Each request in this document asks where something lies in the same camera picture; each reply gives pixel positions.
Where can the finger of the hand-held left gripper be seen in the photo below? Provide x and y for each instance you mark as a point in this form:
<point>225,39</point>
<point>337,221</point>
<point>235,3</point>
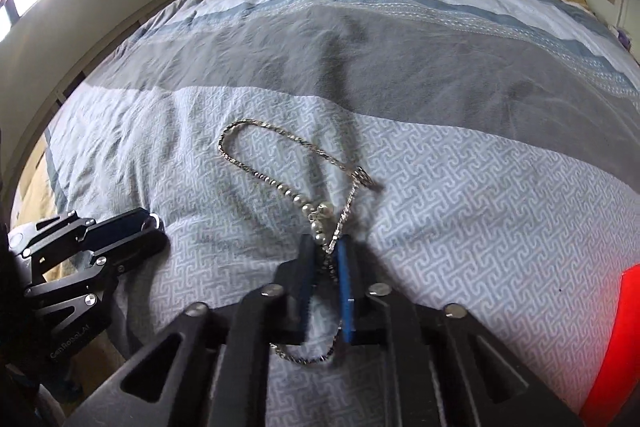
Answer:
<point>115,224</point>
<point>135,247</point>

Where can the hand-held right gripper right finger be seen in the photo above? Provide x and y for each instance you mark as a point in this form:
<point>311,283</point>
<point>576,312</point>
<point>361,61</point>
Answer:
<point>346,287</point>

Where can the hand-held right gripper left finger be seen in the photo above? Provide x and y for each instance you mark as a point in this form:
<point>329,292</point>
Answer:
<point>306,272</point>

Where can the red cardboard box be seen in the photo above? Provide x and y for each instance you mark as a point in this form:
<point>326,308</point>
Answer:
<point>617,347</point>

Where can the striped duvet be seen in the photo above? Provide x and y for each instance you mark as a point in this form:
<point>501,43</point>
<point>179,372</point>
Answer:
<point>400,82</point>

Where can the purple tissue box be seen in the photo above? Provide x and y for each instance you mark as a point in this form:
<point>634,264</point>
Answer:
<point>625,38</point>

